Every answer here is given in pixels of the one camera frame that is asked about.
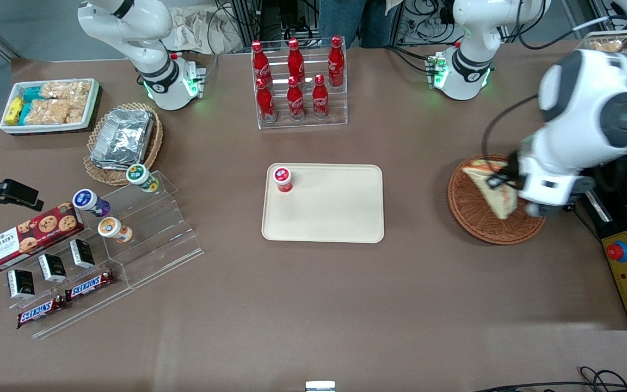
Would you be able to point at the beige plastic tray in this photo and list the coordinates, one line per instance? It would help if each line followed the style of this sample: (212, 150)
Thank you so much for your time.
(335, 207)

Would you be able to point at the white rectangular snack bin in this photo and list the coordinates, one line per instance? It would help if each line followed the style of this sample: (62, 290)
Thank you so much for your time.
(47, 128)

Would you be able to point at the red Walkers cookie box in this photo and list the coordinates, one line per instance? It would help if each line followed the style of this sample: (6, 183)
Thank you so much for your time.
(30, 237)

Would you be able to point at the oval light wicker basket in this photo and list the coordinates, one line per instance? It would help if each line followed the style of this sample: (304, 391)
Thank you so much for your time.
(98, 174)

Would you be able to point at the clear acrylic bottle rack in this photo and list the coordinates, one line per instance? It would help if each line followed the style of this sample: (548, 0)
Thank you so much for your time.
(302, 122)

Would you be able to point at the red cola bottle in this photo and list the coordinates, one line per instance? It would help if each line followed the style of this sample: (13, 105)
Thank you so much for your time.
(320, 98)
(262, 65)
(265, 103)
(295, 100)
(295, 62)
(336, 62)

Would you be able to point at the small black white box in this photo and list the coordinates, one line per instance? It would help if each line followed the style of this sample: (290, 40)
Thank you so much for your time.
(52, 268)
(82, 253)
(20, 283)

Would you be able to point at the clear rice cracker bag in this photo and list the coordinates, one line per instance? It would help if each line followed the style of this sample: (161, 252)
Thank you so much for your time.
(52, 111)
(66, 90)

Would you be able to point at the yellow snack packet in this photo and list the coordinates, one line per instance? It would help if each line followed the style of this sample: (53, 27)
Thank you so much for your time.
(14, 110)

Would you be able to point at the teal snack packet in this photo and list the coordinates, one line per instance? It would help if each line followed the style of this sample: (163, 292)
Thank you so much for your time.
(30, 95)

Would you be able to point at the stack of foil trays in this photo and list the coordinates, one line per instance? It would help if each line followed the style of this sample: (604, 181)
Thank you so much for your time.
(123, 139)

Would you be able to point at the Snickers chocolate bar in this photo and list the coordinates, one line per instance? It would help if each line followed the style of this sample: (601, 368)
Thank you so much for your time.
(89, 285)
(41, 311)

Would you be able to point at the green lid yogurt bottle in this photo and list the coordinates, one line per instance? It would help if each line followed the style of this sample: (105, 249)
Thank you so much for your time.
(142, 177)

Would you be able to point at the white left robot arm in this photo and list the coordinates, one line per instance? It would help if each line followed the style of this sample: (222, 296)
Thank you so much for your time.
(591, 103)

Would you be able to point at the orange lid yogurt bottle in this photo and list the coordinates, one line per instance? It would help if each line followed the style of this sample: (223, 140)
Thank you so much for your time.
(113, 229)

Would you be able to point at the black equipment base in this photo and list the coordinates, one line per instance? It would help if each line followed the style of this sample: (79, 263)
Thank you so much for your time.
(613, 218)

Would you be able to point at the triangle sandwich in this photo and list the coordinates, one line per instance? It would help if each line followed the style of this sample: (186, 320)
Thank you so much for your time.
(501, 202)

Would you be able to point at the red lid yogurt bottle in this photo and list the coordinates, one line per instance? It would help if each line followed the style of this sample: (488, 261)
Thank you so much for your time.
(283, 179)

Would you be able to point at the clear acrylic stepped stand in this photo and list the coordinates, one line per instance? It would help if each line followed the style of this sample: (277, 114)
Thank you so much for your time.
(155, 245)

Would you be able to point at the round brown wicker basket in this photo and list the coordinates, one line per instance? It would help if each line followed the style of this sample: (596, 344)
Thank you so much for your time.
(482, 223)

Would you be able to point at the blue lid yogurt bottle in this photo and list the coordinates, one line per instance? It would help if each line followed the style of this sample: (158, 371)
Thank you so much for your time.
(89, 202)

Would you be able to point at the crumpled beige cloth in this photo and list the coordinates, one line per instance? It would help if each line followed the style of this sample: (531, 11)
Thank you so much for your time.
(204, 32)

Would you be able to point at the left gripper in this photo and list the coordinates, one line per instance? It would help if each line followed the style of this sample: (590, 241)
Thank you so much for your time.
(511, 169)

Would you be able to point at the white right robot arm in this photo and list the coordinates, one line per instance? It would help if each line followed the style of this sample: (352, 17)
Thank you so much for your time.
(145, 43)

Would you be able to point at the black metal frame rack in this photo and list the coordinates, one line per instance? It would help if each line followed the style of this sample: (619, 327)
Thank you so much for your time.
(270, 19)

